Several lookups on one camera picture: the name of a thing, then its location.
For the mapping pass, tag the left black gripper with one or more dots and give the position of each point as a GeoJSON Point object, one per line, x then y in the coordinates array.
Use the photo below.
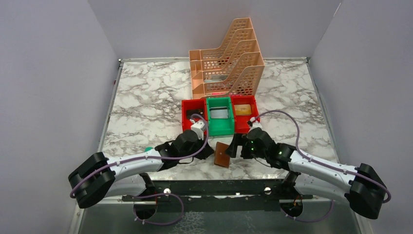
{"type": "Point", "coordinates": [205, 153]}

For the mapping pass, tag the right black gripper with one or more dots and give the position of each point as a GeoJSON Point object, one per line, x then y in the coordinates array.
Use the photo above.
{"type": "Point", "coordinates": [240, 139]}

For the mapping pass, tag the brown leather card holder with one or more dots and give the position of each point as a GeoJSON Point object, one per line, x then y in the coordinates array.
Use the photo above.
{"type": "Point", "coordinates": [221, 158]}

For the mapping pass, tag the green plastic bin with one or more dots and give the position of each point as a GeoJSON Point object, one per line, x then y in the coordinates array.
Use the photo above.
{"type": "Point", "coordinates": [220, 127]}

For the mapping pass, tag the red bin with gold card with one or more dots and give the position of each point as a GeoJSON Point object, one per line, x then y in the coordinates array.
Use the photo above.
{"type": "Point", "coordinates": [241, 125]}

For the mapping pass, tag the red bin with black card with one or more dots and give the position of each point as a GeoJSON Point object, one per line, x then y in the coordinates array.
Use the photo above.
{"type": "Point", "coordinates": [190, 107]}

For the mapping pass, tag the peach plastic file organizer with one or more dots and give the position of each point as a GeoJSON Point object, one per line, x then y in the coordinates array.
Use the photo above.
{"type": "Point", "coordinates": [234, 68]}

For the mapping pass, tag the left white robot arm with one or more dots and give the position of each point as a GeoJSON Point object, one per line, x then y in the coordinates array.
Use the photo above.
{"type": "Point", "coordinates": [92, 180]}

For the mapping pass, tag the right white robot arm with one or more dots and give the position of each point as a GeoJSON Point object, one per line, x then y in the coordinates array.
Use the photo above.
{"type": "Point", "coordinates": [358, 186]}

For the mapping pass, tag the gold card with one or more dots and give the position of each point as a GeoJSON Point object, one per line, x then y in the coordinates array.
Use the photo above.
{"type": "Point", "coordinates": [242, 109]}

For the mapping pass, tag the silver card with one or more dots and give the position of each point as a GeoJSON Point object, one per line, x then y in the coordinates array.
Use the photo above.
{"type": "Point", "coordinates": [219, 113]}

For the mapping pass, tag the black card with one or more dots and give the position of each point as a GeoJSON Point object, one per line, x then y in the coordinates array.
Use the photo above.
{"type": "Point", "coordinates": [190, 112]}

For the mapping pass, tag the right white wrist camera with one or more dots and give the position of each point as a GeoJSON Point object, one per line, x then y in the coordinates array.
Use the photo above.
{"type": "Point", "coordinates": [253, 124]}

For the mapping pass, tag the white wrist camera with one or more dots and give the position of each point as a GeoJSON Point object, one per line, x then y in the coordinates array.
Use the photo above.
{"type": "Point", "coordinates": [253, 124]}
{"type": "Point", "coordinates": [199, 127]}

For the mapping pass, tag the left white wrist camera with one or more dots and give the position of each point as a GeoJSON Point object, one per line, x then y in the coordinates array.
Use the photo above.
{"type": "Point", "coordinates": [199, 127]}

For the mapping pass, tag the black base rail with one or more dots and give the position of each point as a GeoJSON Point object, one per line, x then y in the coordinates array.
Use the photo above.
{"type": "Point", "coordinates": [217, 195]}

